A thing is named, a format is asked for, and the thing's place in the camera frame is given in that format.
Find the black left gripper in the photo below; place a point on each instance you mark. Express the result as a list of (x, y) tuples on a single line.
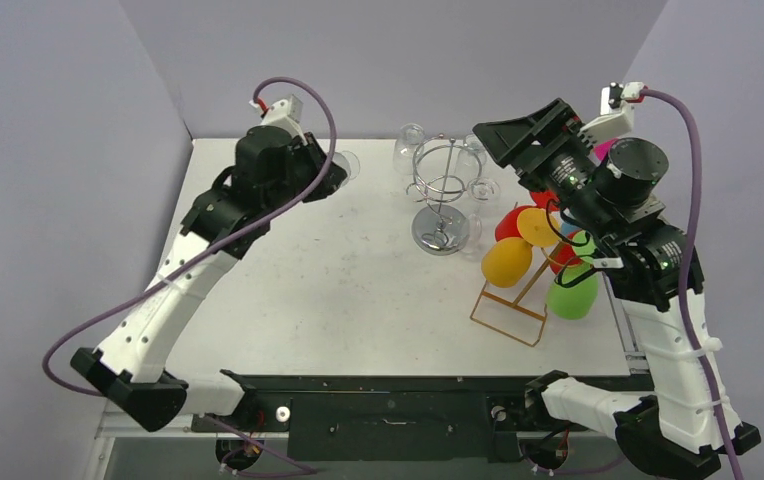
[(312, 154)]

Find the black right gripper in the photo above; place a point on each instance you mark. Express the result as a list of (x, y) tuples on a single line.
[(535, 149)]

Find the patterned clear glass goblet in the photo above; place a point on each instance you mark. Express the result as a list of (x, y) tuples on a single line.
[(349, 163)]

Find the yellow plastic wine glass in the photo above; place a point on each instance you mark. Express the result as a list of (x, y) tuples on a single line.
[(505, 264)]

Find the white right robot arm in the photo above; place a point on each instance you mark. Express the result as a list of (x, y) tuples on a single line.
[(687, 424)]

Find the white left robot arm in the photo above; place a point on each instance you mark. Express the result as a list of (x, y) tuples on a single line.
[(128, 367)]

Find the clear stemmed wine glass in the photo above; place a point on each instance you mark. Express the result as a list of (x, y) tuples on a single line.
[(482, 196)]

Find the chrome spiral glass rack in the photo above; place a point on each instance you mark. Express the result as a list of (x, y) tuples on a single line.
[(438, 228)]

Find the red plastic wine glass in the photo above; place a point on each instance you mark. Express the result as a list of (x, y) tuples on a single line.
[(508, 225)]

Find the pink plastic wine glass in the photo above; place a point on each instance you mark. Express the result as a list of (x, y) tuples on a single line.
[(601, 151)]

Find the blue plastic wine glass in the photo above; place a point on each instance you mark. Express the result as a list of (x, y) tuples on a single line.
[(568, 229)]

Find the green plastic wine glass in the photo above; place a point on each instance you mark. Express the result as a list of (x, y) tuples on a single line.
[(573, 291)]

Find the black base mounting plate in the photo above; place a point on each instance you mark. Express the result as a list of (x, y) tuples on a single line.
[(343, 419)]

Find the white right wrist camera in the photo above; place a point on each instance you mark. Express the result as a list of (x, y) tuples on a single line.
[(617, 105)]

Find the gold wire glass rack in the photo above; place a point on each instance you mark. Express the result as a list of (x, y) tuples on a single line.
[(511, 312)]

